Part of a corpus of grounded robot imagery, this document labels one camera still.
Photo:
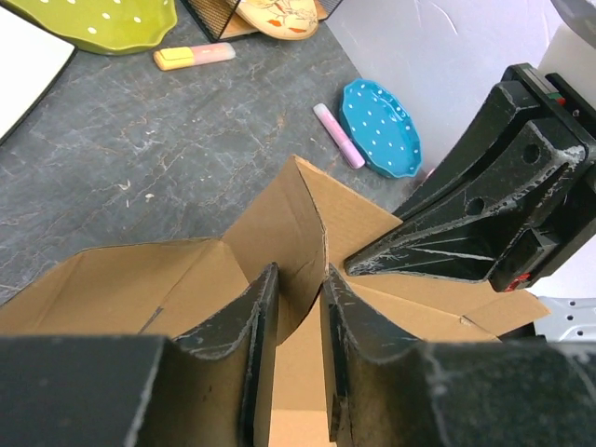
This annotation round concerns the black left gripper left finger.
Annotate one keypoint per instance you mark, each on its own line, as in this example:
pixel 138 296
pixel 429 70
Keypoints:
pixel 211 386

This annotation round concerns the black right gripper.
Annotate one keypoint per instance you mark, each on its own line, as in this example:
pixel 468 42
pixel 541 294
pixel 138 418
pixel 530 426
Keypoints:
pixel 523 216

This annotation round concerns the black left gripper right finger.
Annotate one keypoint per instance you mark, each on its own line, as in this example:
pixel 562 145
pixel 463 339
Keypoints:
pixel 386 387

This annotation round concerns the brown cardboard box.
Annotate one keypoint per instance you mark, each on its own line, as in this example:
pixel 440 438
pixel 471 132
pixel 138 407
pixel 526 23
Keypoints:
pixel 307 224

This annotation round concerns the blue polka dot plate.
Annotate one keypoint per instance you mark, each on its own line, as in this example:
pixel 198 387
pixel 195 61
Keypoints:
pixel 381 129

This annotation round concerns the lilac highlighter pen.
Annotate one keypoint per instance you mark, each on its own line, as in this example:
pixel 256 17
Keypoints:
pixel 348 150

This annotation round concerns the cream floral oval plate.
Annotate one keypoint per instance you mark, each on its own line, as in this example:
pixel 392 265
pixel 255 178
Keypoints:
pixel 281 19

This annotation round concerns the orange pink pastel highlighter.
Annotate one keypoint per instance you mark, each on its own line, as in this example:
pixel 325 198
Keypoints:
pixel 174 58

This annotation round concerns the white square plate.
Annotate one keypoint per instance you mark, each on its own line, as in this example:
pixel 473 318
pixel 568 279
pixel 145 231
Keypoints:
pixel 32 60

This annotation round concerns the green polka dot plate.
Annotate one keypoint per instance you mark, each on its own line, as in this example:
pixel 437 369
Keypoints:
pixel 106 27

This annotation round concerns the black wire wooden shelf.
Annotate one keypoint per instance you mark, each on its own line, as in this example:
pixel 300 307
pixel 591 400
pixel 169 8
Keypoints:
pixel 220 22

